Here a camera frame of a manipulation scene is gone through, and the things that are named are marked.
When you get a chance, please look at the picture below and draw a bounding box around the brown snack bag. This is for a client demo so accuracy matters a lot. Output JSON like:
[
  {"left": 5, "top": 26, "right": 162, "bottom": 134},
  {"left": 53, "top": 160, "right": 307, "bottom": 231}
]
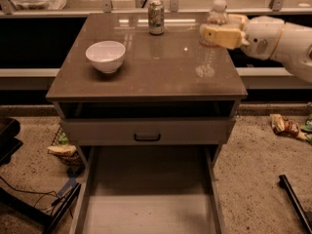
[{"left": 270, "top": 114, "right": 306, "bottom": 140}]

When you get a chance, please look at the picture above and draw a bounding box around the green snack bag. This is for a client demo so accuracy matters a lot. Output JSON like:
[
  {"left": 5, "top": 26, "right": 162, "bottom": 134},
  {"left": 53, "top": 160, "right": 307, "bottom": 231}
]
[{"left": 300, "top": 113, "right": 312, "bottom": 145}]

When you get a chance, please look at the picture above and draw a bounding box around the black bar on floor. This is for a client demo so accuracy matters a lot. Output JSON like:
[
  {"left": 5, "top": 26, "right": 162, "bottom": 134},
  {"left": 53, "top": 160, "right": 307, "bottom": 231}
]
[{"left": 279, "top": 175, "right": 312, "bottom": 234}]

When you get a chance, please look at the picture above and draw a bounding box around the green soda can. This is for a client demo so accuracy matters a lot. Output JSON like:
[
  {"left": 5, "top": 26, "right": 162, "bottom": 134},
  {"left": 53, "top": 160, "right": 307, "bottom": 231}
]
[{"left": 148, "top": 0, "right": 165, "bottom": 35}]

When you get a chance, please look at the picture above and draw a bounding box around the closed drawer with black handle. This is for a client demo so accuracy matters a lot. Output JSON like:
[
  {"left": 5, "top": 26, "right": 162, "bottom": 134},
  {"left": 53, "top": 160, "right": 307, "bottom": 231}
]
[{"left": 61, "top": 119, "right": 235, "bottom": 146}]

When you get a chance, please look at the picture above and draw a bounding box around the grey drawer cabinet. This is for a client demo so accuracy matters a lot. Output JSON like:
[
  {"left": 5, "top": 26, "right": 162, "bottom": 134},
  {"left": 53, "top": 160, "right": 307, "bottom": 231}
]
[{"left": 47, "top": 13, "right": 247, "bottom": 158}]

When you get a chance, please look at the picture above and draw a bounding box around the blue tape on floor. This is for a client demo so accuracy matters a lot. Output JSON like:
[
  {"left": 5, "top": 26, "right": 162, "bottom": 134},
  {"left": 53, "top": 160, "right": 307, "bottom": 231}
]
[{"left": 58, "top": 178, "right": 77, "bottom": 197}]

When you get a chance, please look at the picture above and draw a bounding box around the black base at left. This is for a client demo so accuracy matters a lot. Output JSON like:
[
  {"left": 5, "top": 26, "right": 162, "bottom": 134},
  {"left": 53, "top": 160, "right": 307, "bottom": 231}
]
[{"left": 0, "top": 117, "right": 22, "bottom": 165}]

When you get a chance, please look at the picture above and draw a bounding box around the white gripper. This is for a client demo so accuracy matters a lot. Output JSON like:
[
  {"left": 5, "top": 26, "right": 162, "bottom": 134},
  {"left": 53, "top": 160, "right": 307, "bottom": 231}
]
[{"left": 199, "top": 14, "right": 285, "bottom": 60}]

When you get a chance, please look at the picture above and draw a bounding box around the wire basket with snacks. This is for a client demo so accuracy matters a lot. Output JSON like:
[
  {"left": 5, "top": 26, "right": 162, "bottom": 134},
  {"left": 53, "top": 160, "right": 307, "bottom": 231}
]
[{"left": 47, "top": 127, "right": 84, "bottom": 166}]

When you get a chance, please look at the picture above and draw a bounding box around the black stand leg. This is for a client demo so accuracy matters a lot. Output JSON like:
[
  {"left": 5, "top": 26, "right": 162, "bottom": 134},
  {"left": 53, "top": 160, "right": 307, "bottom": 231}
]
[{"left": 42, "top": 183, "right": 81, "bottom": 234}]

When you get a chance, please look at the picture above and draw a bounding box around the black cable on floor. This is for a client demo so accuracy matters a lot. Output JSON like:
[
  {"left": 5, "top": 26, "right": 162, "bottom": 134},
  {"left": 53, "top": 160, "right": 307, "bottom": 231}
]
[{"left": 0, "top": 175, "right": 74, "bottom": 219}]

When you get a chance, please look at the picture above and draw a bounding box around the open grey drawer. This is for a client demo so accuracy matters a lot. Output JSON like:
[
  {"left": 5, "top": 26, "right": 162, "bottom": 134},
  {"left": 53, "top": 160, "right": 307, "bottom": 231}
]
[{"left": 70, "top": 146, "right": 227, "bottom": 234}]

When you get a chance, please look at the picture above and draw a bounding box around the white ceramic bowl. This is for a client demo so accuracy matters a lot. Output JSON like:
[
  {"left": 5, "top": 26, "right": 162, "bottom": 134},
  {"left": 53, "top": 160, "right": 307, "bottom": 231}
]
[{"left": 86, "top": 41, "right": 126, "bottom": 73}]

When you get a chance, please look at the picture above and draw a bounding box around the clear plastic water bottle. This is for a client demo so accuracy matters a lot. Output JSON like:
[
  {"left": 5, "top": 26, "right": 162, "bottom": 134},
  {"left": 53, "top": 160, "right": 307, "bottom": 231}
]
[{"left": 199, "top": 0, "right": 228, "bottom": 47}]

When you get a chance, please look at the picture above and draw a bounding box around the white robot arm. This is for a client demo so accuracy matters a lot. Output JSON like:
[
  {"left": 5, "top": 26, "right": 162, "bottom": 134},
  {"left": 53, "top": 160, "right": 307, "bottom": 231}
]
[{"left": 199, "top": 14, "right": 312, "bottom": 83}]

